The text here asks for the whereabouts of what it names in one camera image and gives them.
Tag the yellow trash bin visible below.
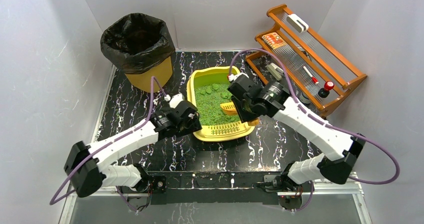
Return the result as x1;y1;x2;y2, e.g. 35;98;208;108
125;57;173;93

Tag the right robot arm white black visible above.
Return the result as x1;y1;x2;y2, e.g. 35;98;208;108
228;73;365;186

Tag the orange card packet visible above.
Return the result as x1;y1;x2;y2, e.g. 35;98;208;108
261;32;287;49

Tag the green cat litter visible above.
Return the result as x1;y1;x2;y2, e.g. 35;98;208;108
194;83;240;126

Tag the orange litter scoop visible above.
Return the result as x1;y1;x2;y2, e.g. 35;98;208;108
220;102;261;126

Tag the grey white stapler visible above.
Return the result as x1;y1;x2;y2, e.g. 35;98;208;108
266;63;285;81

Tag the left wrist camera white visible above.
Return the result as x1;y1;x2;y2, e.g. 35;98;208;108
164;93;185;108

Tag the black trash bag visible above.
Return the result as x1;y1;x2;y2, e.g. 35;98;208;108
100;13;176;74

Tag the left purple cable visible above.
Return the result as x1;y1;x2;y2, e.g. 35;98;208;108
49;76;170;206

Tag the red black stamp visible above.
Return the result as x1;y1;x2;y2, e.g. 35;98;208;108
318;81;335;98

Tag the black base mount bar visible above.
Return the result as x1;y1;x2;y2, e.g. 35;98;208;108
119;171;316;213

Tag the small blue white jar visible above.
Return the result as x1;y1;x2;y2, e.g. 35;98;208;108
298;92;312;105

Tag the wooden shelf rack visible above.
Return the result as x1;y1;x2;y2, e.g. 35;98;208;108
255;4;367;117

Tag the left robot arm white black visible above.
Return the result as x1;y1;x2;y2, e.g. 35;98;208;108
64;100;201;198

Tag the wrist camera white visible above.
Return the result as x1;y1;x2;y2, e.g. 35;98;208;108
164;93;185;108
227;73;249;83

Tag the red capped marker on shelf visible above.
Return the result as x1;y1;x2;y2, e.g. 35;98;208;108
302;66;319;85

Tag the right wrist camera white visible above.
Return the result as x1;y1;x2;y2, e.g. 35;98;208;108
227;73;249;83

